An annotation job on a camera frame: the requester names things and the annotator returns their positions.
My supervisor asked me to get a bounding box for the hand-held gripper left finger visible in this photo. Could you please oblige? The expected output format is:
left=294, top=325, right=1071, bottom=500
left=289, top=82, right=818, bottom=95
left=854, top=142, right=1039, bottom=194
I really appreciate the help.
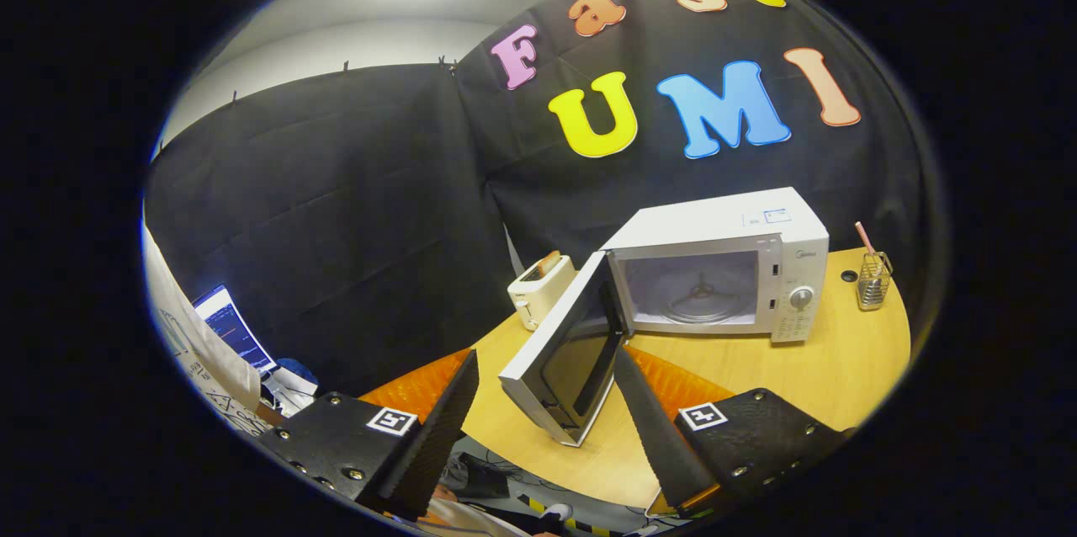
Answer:
left=251, top=349, right=480, bottom=521

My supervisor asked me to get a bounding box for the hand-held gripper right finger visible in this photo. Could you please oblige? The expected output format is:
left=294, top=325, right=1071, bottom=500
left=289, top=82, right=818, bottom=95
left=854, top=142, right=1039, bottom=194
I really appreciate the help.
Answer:
left=613, top=346, right=846, bottom=519

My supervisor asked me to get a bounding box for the white microwave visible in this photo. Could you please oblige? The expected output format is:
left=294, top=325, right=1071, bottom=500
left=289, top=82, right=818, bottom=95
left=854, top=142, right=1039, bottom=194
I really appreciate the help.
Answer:
left=498, top=187, right=830, bottom=448

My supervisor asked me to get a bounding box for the cream toaster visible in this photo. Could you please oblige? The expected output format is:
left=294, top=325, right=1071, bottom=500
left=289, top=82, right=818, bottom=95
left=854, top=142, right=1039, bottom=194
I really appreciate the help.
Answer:
left=507, top=251, right=578, bottom=332

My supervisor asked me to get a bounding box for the laptop screen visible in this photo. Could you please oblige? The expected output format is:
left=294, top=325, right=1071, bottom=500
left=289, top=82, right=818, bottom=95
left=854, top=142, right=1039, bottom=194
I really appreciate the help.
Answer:
left=192, top=284, right=279, bottom=376

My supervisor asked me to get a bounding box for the white printed cardboard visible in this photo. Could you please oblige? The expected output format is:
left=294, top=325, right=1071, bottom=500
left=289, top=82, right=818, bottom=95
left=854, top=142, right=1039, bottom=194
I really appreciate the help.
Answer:
left=141, top=226, right=270, bottom=437

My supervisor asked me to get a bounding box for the metal wire mesh holder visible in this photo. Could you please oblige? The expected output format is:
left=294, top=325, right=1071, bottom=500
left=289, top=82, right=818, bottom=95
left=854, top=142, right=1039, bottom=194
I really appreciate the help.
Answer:
left=857, top=251, right=894, bottom=311

